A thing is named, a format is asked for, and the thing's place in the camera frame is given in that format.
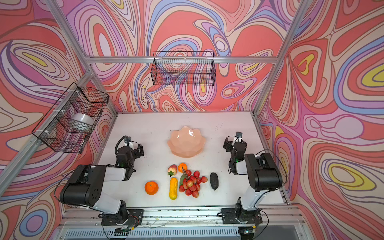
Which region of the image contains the dark avocado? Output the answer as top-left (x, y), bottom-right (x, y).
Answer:
top-left (210, 173), bottom-right (219, 191)

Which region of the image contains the large orange mandarin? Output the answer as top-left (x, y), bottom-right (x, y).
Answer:
top-left (145, 181), bottom-right (159, 196)

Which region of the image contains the small orange mandarin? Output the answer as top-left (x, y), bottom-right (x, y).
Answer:
top-left (178, 163), bottom-right (188, 173)

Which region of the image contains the yellow mango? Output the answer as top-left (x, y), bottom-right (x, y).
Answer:
top-left (169, 177), bottom-right (179, 200)

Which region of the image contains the red grape bunch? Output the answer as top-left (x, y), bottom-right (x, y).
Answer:
top-left (178, 170), bottom-right (208, 198)

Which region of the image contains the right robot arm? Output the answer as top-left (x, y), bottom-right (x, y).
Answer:
top-left (221, 136), bottom-right (283, 226)

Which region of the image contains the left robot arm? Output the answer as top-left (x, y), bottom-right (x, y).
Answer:
top-left (59, 136), bottom-right (145, 231)

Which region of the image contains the pink lotus fruit bowl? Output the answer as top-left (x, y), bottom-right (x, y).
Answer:
top-left (167, 126), bottom-right (206, 158)

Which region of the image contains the black wire basket left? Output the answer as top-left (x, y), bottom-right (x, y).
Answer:
top-left (32, 83), bottom-right (109, 154)

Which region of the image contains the black wire basket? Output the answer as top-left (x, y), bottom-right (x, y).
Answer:
top-left (151, 51), bottom-right (216, 86)
top-left (32, 83), bottom-right (109, 154)

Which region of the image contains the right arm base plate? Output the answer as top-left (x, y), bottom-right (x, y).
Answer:
top-left (218, 208), bottom-right (263, 225)

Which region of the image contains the black wire basket back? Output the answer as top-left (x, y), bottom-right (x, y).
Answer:
top-left (151, 51), bottom-right (216, 86)

